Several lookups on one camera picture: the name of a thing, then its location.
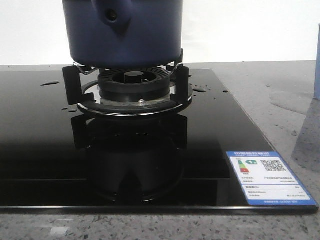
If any black gas burner head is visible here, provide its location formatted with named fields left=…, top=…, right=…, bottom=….
left=98, top=67, right=171, bottom=102

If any blue white energy label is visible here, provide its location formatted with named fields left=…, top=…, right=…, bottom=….
left=226, top=151, right=317, bottom=206

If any blue cooking pot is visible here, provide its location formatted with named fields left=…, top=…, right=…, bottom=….
left=62, top=0, right=183, bottom=69

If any light blue cup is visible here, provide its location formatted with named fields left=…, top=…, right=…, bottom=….
left=314, top=32, right=320, bottom=100

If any black pot support grate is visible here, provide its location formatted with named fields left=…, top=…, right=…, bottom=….
left=62, top=55, right=193, bottom=118

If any black glass stove top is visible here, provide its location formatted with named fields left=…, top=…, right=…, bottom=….
left=0, top=69, right=319, bottom=215

